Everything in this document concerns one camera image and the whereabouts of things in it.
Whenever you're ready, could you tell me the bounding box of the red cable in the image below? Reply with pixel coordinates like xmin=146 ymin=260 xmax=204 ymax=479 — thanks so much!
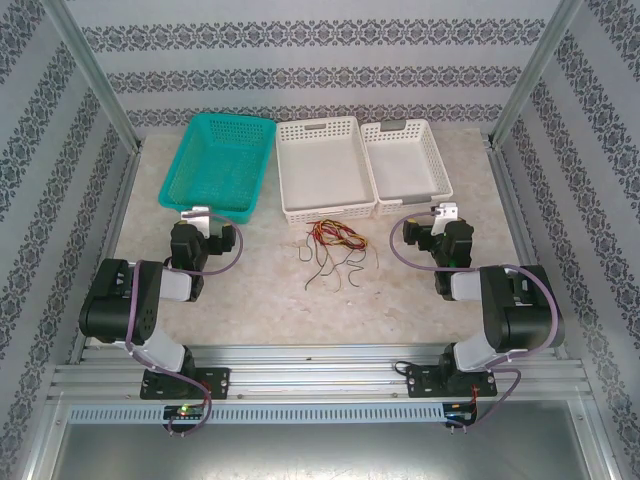
xmin=312 ymin=222 xmax=362 ymax=250
xmin=308 ymin=219 xmax=369 ymax=251

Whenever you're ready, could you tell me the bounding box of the small white plastic basket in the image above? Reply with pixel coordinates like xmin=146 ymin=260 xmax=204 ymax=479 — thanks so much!
xmin=359 ymin=118 xmax=455 ymax=217

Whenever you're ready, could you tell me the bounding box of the teal plastic basket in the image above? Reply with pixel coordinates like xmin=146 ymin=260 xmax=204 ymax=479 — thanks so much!
xmin=157 ymin=112 xmax=277 ymax=225

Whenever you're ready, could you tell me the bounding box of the large white plastic basket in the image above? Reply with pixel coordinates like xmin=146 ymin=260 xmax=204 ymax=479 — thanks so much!
xmin=274 ymin=115 xmax=377 ymax=225

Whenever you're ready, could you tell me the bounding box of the small circuit board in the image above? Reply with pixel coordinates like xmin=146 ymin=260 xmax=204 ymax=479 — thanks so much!
xmin=443 ymin=402 xmax=479 ymax=424
xmin=163 ymin=403 xmax=207 ymax=420

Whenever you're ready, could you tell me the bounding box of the grey metal panel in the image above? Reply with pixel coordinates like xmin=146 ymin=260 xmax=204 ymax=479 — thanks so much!
xmin=29 ymin=397 xmax=619 ymax=480

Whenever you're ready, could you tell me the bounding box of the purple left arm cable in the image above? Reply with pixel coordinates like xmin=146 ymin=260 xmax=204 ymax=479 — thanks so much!
xmin=124 ymin=209 xmax=246 ymax=436

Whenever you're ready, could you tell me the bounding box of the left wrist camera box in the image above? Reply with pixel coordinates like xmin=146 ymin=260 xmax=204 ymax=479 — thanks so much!
xmin=180 ymin=204 xmax=212 ymax=236

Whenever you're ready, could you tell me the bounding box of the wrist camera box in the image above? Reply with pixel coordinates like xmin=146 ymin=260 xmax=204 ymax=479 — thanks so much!
xmin=180 ymin=204 xmax=212 ymax=236
xmin=432 ymin=202 xmax=460 ymax=236

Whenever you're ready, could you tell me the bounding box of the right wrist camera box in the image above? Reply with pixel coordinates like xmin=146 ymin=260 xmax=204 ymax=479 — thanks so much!
xmin=432 ymin=202 xmax=460 ymax=236

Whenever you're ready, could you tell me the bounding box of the aluminium side rail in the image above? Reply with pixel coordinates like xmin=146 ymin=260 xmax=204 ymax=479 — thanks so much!
xmin=487 ymin=139 xmax=571 ymax=361
xmin=69 ymin=144 xmax=146 ymax=366

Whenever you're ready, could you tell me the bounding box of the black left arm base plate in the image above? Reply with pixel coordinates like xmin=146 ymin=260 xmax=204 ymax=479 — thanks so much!
xmin=139 ymin=367 xmax=232 ymax=401

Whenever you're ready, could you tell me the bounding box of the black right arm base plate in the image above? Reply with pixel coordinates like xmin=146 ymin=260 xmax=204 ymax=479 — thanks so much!
xmin=405 ymin=362 xmax=499 ymax=400

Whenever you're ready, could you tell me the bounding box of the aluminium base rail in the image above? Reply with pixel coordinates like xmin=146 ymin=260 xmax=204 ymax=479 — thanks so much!
xmin=47 ymin=342 xmax=594 ymax=401

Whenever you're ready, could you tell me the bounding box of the slotted grey cable duct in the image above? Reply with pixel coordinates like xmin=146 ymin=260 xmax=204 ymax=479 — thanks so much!
xmin=67 ymin=402 xmax=447 ymax=426

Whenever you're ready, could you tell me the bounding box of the aluminium frame post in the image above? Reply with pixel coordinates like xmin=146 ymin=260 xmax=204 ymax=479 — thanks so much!
xmin=47 ymin=0 xmax=144 ymax=151
xmin=488 ymin=0 xmax=586 ymax=149

